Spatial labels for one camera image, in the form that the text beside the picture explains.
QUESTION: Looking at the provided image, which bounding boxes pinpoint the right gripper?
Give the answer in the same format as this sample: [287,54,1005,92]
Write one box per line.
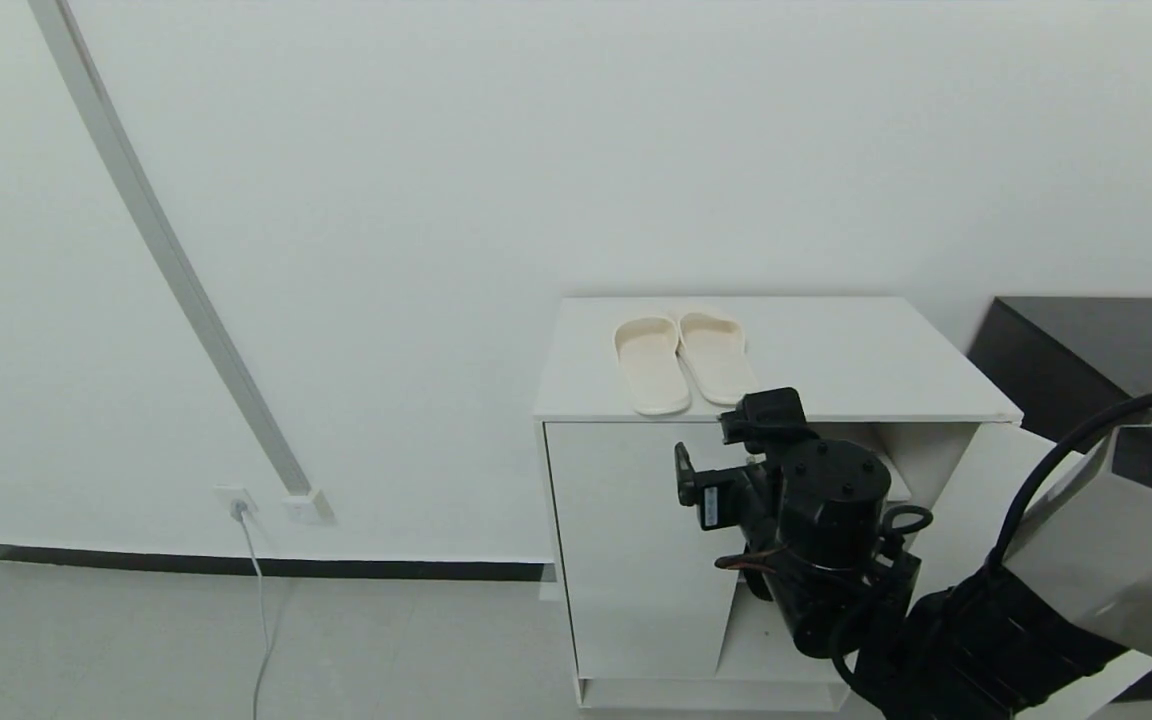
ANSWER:
[673,442,785,547]

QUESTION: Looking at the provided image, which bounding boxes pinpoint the white cabinet door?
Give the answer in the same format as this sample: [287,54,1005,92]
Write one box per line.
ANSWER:
[543,421,743,682]

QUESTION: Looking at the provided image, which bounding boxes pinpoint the cream slipper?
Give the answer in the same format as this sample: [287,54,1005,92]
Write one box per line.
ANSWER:
[677,311,761,407]
[613,316,693,417]

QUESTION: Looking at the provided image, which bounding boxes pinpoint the white cabinet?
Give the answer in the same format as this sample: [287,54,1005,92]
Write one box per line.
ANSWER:
[532,295,1025,714]

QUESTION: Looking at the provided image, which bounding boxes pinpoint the black table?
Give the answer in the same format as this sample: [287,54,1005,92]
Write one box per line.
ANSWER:
[967,296,1152,511]

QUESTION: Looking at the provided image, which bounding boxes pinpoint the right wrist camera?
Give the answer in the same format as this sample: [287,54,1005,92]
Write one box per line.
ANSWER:
[717,387,823,462]

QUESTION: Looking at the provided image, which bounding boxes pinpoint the black cable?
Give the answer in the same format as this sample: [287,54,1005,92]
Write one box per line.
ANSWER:
[880,504,935,542]
[986,381,1152,576]

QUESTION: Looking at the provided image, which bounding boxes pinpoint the white wall junction box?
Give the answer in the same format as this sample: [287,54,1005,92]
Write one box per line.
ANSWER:
[280,489,336,528]

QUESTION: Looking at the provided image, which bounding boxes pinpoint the white power cable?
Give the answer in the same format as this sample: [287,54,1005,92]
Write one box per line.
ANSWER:
[233,506,277,720]

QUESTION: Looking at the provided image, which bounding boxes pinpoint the white wall socket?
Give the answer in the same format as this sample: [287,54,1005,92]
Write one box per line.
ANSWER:
[213,485,260,523]

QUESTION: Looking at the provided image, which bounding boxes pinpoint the grey wall cable duct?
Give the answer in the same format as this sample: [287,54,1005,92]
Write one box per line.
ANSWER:
[27,0,314,497]

